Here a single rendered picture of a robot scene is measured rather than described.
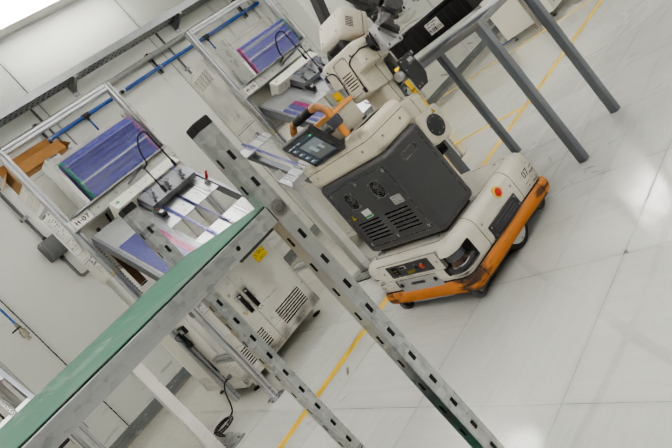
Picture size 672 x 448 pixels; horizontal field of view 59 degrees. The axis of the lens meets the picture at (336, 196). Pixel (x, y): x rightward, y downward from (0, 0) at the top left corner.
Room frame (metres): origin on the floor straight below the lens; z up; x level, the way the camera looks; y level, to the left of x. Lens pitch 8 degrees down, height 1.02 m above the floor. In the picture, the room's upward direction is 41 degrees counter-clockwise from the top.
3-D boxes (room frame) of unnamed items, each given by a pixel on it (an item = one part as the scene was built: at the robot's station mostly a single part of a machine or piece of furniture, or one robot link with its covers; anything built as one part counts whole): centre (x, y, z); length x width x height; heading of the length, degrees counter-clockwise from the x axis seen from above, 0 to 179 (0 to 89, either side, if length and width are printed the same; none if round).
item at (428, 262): (2.40, -0.04, 0.23); 0.41 x 0.02 x 0.08; 32
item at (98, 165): (3.60, 0.85, 1.52); 0.51 x 0.13 x 0.27; 126
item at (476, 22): (2.99, -0.96, 0.40); 0.70 x 0.45 x 0.80; 31
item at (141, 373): (2.86, 1.28, 0.39); 0.24 x 0.24 x 0.78; 36
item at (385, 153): (2.54, -0.22, 0.59); 0.55 x 0.34 x 0.83; 32
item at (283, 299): (3.66, 0.97, 0.31); 0.70 x 0.65 x 0.62; 126
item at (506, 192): (2.59, -0.30, 0.16); 0.67 x 0.64 x 0.25; 122
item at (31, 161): (3.78, 1.11, 1.82); 0.68 x 0.30 x 0.20; 126
